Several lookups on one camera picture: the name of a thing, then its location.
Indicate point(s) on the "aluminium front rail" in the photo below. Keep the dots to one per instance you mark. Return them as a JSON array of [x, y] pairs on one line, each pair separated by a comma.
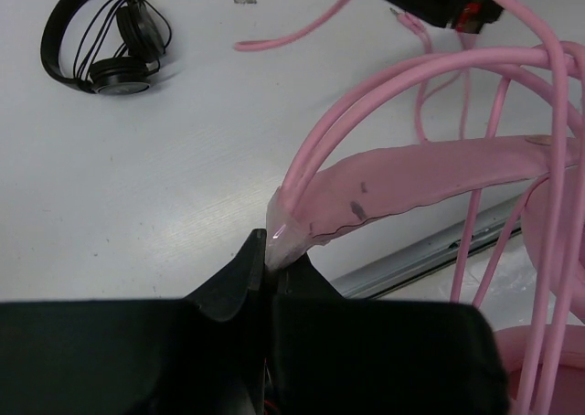
[[424, 257]]

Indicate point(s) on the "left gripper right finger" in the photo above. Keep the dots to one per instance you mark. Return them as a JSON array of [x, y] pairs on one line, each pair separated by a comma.
[[332, 355]]

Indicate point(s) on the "pink headphones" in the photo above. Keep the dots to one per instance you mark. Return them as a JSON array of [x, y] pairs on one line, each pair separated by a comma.
[[543, 361]]

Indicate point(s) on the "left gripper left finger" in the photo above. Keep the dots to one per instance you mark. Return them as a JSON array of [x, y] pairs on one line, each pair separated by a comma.
[[224, 371]]

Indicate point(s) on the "left black headphones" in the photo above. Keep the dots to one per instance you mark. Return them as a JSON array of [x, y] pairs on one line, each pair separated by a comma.
[[119, 51]]

